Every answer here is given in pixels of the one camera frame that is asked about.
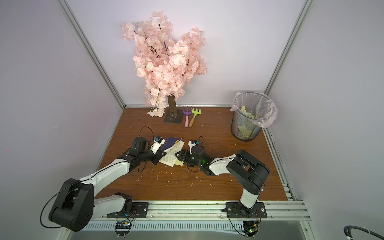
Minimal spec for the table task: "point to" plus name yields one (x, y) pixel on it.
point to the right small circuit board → (251, 228)
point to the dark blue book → (171, 146)
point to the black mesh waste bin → (237, 121)
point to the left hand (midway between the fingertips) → (165, 152)
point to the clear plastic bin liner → (257, 108)
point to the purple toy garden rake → (187, 113)
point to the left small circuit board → (123, 227)
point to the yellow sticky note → (177, 162)
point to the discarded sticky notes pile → (246, 131)
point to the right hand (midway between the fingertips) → (178, 151)
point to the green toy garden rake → (195, 112)
